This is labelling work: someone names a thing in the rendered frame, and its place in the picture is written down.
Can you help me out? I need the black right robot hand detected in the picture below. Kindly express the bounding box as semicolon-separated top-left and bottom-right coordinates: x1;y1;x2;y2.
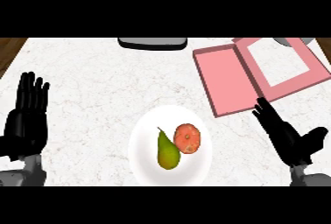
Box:
251;96;329;168

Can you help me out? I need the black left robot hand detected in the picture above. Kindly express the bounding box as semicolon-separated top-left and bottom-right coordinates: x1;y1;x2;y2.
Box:
0;71;51;162

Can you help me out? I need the pink cardboard box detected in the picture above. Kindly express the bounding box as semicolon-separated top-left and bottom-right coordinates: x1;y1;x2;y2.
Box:
190;38;331;119

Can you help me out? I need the white round plate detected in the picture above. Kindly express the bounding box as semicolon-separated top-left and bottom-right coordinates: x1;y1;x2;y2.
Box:
128;104;214;187

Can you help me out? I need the green pear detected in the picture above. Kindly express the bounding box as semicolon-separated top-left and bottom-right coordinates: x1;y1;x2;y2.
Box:
156;127;181;171

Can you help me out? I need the orange round fruit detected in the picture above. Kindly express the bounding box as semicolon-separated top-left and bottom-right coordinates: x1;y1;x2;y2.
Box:
171;123;202;155

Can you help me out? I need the grey round object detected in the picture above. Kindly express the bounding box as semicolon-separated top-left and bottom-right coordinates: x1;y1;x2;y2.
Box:
273;38;316;48

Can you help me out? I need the dark grey flat appliance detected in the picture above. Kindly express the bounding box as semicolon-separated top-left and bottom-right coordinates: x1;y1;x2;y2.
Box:
116;38;189;52

